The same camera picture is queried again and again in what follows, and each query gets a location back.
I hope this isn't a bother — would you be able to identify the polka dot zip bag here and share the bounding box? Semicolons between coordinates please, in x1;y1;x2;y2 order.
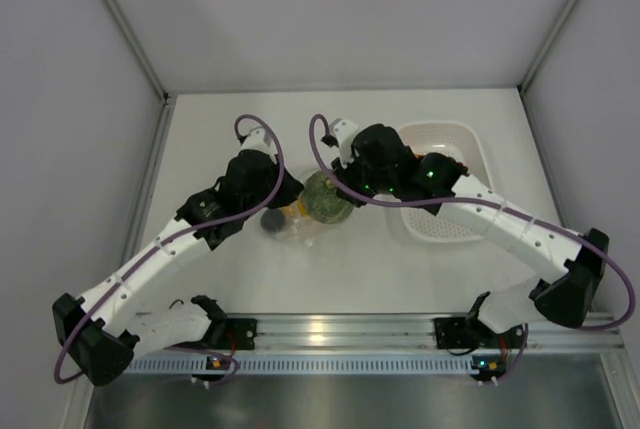
260;169;352;247

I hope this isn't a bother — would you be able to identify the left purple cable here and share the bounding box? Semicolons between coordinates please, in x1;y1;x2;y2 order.
53;113;286;385

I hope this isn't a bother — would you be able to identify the right aluminium corner post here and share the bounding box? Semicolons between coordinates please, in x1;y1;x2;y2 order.
518;0;582;94

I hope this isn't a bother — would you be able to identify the aluminium corner post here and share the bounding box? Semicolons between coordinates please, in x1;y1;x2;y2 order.
100;0;169;101
518;0;582;94

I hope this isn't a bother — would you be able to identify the aluminium front rail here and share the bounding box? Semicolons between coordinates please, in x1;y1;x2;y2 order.
134;312;624;352

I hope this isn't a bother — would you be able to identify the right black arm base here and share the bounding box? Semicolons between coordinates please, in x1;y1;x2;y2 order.
433;317;525;352

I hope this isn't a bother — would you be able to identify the white slotted cable duct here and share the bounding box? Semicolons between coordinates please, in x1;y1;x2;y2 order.
125;354;502;376

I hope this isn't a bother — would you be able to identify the left aluminium corner post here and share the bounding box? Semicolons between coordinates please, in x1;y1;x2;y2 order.
100;0;169;101

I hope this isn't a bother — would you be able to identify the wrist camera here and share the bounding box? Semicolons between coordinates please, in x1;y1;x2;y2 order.
321;118;360;168
241;127;277;156

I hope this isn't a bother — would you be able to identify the fake yellow lemon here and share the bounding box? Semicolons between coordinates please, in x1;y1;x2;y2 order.
281;200;308;219

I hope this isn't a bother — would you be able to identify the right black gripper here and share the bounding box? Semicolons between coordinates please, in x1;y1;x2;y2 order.
332;148;396;210

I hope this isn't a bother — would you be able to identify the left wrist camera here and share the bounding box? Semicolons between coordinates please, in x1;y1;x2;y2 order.
241;127;277;156

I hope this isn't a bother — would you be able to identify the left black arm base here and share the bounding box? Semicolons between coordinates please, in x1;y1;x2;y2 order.
176;317;257;352

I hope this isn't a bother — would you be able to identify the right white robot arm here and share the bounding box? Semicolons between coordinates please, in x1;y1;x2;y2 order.
322;119;608;346

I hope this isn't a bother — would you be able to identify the fake dark plum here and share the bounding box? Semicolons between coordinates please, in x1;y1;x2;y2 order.
260;210;287;233

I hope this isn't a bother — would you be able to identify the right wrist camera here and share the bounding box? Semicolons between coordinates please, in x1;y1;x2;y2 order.
321;118;360;168

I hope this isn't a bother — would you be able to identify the fake green melon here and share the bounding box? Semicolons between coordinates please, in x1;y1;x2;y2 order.
300;171;354;225

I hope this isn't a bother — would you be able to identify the white perforated plastic basket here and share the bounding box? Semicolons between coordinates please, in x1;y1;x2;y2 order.
384;121;496;245

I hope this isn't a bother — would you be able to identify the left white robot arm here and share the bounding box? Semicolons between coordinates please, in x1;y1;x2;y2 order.
52;150;304;387

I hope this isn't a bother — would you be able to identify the left aluminium side rail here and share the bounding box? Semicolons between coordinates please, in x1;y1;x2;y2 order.
120;94;176;266

